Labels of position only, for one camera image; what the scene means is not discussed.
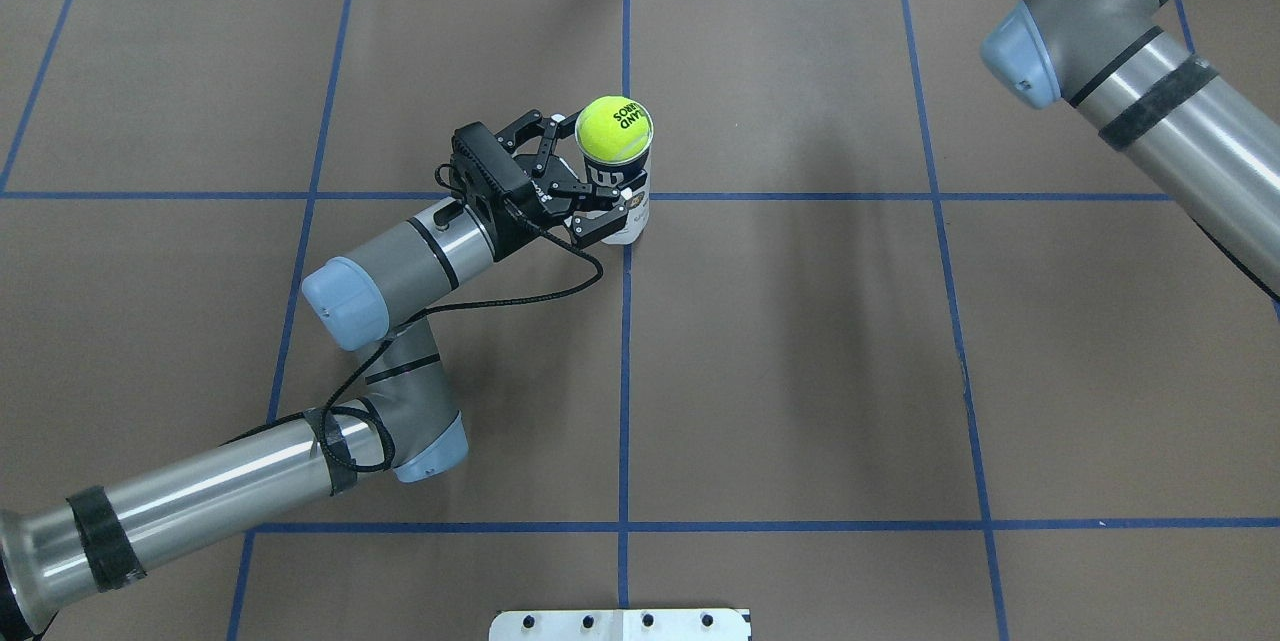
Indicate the yellow tennis ball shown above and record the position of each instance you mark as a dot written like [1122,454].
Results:
[614,130]

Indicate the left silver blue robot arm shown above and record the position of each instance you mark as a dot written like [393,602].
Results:
[393,414]

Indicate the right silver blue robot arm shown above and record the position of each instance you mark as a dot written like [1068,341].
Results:
[1160,104]

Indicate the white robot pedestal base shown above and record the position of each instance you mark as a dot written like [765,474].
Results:
[623,624]

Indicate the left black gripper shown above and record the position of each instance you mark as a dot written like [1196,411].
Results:
[541,202]

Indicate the white tennis ball can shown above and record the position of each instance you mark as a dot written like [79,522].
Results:
[631,177]

